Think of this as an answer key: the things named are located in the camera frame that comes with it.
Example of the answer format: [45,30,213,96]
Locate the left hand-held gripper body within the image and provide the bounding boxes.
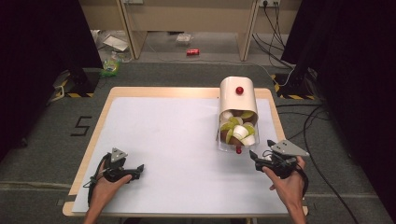
[102,147,134,184]

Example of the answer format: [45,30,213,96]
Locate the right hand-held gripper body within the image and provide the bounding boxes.
[254,139,311,180]

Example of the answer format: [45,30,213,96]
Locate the white container with red knobs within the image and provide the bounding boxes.
[216,76,261,155]

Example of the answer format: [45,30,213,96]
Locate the person's left hand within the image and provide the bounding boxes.
[91,161,134,205]

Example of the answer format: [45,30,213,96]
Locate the person's right hand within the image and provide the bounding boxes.
[262,155,308,205]

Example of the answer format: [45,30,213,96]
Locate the pile of small capsule cups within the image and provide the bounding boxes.
[219,109,258,147]

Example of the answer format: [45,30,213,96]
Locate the wooden table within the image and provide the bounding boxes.
[62,86,309,219]

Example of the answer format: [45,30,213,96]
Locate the white table mat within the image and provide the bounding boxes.
[71,96,290,217]

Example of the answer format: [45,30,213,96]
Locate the yellow black hazard tape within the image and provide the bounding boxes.
[48,77,95,104]

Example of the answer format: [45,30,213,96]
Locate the black stand base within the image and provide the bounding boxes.
[65,68,101,95]

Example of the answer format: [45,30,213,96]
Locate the green snack packet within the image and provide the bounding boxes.
[99,59,121,78]

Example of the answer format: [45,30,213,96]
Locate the black curtain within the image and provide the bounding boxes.
[0,0,104,162]
[280,0,396,216]

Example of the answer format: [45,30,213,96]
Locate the clear plastic bag with paper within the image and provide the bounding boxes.
[92,29,131,53]

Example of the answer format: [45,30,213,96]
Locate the clear plastic box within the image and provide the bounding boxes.
[175,33,193,46]

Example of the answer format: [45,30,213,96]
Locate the beige wooden desk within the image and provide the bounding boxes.
[78,0,303,63]

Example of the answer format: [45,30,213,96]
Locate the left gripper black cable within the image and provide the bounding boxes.
[83,152,112,207]

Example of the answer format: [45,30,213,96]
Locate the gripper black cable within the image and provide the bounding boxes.
[293,166,310,200]
[83,152,112,207]

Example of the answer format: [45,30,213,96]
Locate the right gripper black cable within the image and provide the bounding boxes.
[293,166,310,200]

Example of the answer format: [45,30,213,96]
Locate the black floor cables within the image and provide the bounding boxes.
[275,103,362,224]

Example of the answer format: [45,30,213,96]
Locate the black cables from outlet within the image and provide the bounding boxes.
[251,2,295,69]

